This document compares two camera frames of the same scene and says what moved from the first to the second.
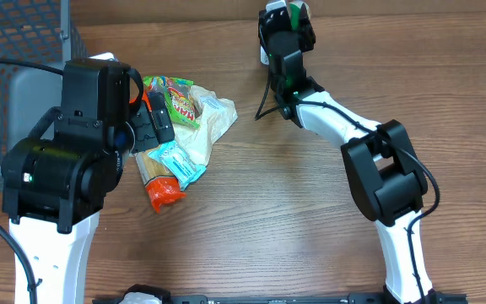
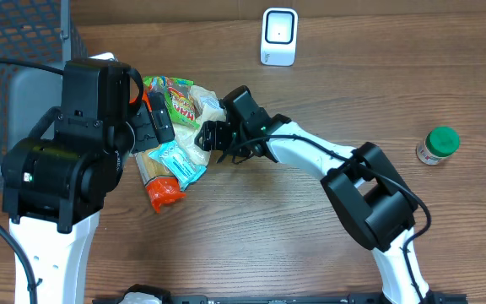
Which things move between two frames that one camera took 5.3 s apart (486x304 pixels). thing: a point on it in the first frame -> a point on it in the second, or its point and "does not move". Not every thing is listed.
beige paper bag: [215, 115] does not move
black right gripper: [303, 36] -> [208, 137]
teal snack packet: [179, 163] does not move
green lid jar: [299, 13] -> [441, 142]
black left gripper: [150, 135] does not move
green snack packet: [178, 96] does not move
